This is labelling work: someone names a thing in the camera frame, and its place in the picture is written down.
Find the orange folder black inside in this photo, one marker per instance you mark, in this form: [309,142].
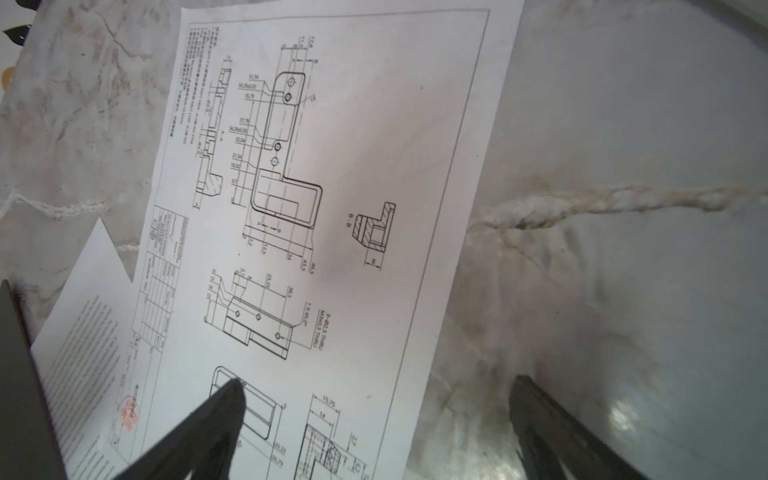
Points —
[29,448]

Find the white technical drawing sheet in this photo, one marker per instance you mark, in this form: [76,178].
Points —
[310,196]

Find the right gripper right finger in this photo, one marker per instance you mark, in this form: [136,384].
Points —
[552,441]

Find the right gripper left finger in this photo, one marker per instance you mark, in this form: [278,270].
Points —
[202,446]

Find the white text paper sheet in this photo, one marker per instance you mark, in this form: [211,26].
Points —
[78,353]

